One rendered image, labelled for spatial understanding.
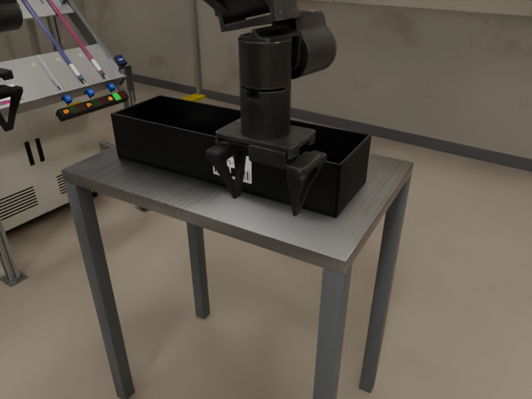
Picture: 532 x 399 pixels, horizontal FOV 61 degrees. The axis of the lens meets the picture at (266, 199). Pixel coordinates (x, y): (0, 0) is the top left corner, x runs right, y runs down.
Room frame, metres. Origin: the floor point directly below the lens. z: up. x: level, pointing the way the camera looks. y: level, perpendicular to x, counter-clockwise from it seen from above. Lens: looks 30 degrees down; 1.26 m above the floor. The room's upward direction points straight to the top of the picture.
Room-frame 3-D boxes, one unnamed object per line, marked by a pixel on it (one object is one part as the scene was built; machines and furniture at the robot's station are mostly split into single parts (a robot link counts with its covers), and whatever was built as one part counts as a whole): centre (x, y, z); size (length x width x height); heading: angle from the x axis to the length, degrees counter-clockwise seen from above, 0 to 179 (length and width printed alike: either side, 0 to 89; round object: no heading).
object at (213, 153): (0.51, 0.03, 1.01); 0.07 x 0.07 x 0.09; 60
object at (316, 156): (0.48, -0.03, 1.01); 0.07 x 0.07 x 0.09; 60
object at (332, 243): (0.97, 0.06, 0.40); 0.70 x 0.45 x 0.80; 60
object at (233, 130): (0.50, 0.00, 1.08); 0.10 x 0.07 x 0.07; 60
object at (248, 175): (0.95, 0.07, 0.86); 0.57 x 0.17 x 0.11; 60
